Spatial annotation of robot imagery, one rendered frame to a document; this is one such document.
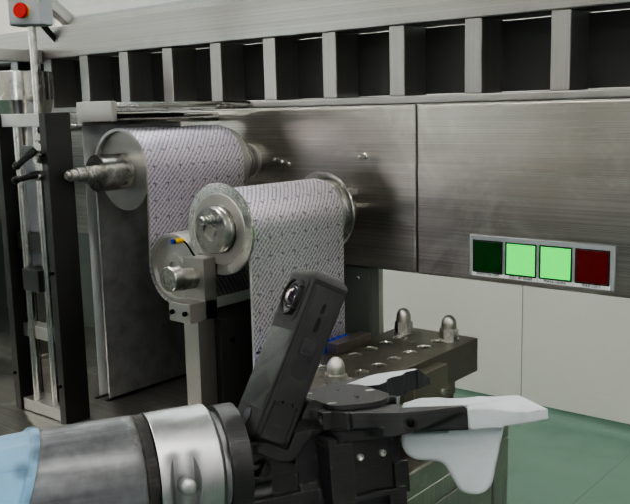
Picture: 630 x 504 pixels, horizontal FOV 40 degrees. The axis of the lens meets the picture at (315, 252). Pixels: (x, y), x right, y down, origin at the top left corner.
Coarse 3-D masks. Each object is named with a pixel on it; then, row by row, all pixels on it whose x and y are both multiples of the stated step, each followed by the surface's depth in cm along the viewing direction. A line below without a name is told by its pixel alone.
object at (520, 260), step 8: (512, 248) 142; (520, 248) 141; (528, 248) 140; (512, 256) 142; (520, 256) 141; (528, 256) 140; (512, 264) 142; (520, 264) 141; (528, 264) 140; (512, 272) 142; (520, 272) 142; (528, 272) 141
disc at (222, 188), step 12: (204, 192) 139; (216, 192) 137; (228, 192) 136; (192, 204) 141; (240, 204) 134; (192, 216) 142; (192, 228) 142; (252, 228) 134; (192, 240) 143; (252, 240) 134; (216, 264) 140; (228, 264) 138; (240, 264) 136
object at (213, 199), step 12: (336, 192) 154; (204, 204) 139; (216, 204) 138; (228, 204) 136; (240, 216) 135; (240, 228) 135; (240, 240) 135; (204, 252) 141; (228, 252) 137; (240, 252) 136
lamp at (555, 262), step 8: (544, 248) 138; (552, 248) 137; (560, 248) 136; (544, 256) 138; (552, 256) 138; (560, 256) 137; (568, 256) 136; (544, 264) 139; (552, 264) 138; (560, 264) 137; (568, 264) 136; (544, 272) 139; (552, 272) 138; (560, 272) 137; (568, 272) 136
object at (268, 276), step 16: (272, 256) 139; (288, 256) 142; (304, 256) 145; (320, 256) 148; (336, 256) 152; (256, 272) 136; (272, 272) 139; (288, 272) 142; (336, 272) 152; (256, 288) 137; (272, 288) 140; (256, 304) 137; (272, 304) 140; (256, 320) 137; (272, 320) 140; (336, 320) 154; (256, 336) 138; (336, 336) 154
